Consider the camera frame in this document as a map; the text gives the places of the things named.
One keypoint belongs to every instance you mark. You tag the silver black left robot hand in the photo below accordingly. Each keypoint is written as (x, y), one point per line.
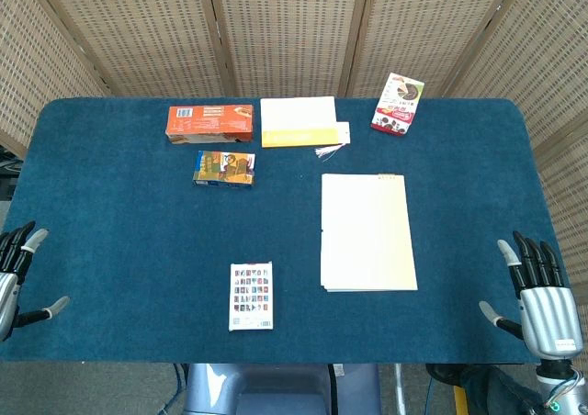
(7, 291)

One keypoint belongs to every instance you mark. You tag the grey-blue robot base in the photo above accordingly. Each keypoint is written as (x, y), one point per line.
(275, 389)

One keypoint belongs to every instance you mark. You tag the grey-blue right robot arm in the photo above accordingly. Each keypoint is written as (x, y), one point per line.
(567, 387)

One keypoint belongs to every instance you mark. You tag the dark bag on floor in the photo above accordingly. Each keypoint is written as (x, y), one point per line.
(487, 387)

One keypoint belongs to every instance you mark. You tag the white bookmark with tassel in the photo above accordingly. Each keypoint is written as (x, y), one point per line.
(343, 132)

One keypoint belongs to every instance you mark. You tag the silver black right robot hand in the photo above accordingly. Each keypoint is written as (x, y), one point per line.
(549, 311)

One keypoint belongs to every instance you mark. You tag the red white cookie box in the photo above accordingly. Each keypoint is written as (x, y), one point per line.
(397, 105)

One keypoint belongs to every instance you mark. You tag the dark teal table cloth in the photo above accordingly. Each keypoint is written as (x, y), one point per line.
(138, 231)

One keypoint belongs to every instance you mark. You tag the blue orange illustrated box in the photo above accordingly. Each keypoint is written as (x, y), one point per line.
(222, 169)

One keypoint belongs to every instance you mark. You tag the woven bamboo folding screen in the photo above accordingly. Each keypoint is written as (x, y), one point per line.
(294, 29)

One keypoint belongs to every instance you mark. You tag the spiral lined notebook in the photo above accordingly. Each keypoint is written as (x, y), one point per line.
(367, 231)

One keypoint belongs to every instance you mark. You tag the white box with picture grid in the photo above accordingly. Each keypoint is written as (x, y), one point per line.
(250, 295)

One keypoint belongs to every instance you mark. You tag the long orange snack box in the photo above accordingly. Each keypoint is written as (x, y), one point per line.
(209, 121)

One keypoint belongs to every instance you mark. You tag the white yellow Lexicon book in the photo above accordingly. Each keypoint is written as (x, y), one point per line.
(296, 121)

